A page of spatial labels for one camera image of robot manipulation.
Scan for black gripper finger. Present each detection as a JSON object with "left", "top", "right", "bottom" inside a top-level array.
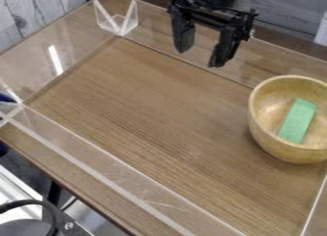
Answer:
[
  {"left": 209, "top": 26, "right": 245, "bottom": 68},
  {"left": 171, "top": 13, "right": 195, "bottom": 54}
]

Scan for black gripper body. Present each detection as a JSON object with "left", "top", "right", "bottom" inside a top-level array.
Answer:
[{"left": 167, "top": 0, "right": 258, "bottom": 41}]

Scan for green rectangular block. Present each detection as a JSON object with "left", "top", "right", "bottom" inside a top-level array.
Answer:
[{"left": 278, "top": 98, "right": 317, "bottom": 144}]

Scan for brown wooden bowl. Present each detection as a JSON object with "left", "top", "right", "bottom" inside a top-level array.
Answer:
[{"left": 249, "top": 75, "right": 327, "bottom": 164}]

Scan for black table leg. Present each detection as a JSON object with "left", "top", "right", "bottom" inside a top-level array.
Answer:
[{"left": 47, "top": 182, "right": 63, "bottom": 205}]

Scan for clear acrylic corner bracket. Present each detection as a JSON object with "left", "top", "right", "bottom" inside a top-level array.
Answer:
[{"left": 92, "top": 0, "right": 138, "bottom": 36}]

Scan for clear acrylic tray wall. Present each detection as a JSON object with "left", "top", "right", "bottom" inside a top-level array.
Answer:
[{"left": 0, "top": 0, "right": 327, "bottom": 236}]

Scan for black cable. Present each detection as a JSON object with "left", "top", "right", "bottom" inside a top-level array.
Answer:
[{"left": 0, "top": 199, "right": 59, "bottom": 236}]

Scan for black metal bracket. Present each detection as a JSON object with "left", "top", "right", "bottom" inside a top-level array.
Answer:
[{"left": 54, "top": 207, "right": 95, "bottom": 236}]

